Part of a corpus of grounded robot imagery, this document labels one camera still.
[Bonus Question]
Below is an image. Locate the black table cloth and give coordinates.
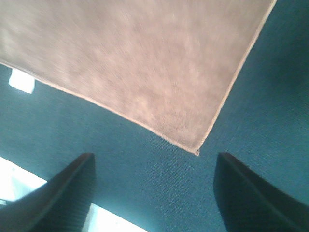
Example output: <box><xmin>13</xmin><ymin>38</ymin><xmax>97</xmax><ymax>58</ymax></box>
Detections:
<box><xmin>0</xmin><ymin>0</ymin><xmax>309</xmax><ymax>232</ymax></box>

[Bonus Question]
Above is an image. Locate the white woven storage basket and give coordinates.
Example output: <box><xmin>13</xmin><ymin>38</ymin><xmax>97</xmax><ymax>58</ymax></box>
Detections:
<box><xmin>0</xmin><ymin>153</ymin><xmax>143</xmax><ymax>232</ymax></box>

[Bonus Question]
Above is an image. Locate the white towel label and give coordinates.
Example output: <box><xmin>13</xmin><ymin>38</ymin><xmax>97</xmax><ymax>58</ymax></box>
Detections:
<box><xmin>9</xmin><ymin>69</ymin><xmax>35</xmax><ymax>94</ymax></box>

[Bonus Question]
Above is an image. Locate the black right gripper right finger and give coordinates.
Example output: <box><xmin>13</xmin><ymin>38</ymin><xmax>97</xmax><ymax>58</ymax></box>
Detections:
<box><xmin>213</xmin><ymin>153</ymin><xmax>309</xmax><ymax>232</ymax></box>

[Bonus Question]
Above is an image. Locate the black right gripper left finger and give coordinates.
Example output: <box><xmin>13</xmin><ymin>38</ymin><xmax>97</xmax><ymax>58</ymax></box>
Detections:
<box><xmin>0</xmin><ymin>153</ymin><xmax>96</xmax><ymax>232</ymax></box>

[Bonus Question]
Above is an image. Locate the brown microfibre towel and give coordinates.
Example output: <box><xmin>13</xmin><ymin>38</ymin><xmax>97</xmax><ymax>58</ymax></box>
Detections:
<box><xmin>0</xmin><ymin>0</ymin><xmax>276</xmax><ymax>155</ymax></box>

